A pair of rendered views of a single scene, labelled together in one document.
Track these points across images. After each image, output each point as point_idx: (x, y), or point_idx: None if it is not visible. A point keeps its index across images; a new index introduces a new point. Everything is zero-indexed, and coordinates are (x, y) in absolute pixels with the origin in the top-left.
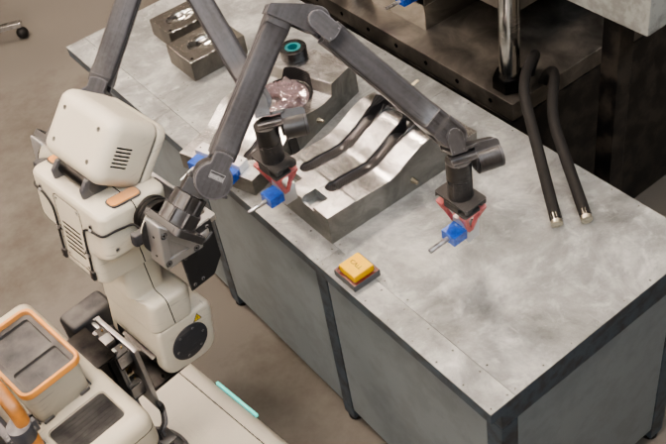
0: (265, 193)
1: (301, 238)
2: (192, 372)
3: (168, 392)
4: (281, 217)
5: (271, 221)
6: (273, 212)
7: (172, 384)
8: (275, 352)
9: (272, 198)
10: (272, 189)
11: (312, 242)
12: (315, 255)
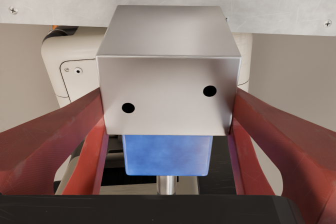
0: (148, 168)
1: (230, 0)
2: (88, 49)
3: (97, 78)
4: None
5: (100, 19)
6: None
7: (90, 71)
8: None
9: (203, 167)
10: (150, 137)
11: None
12: (313, 16)
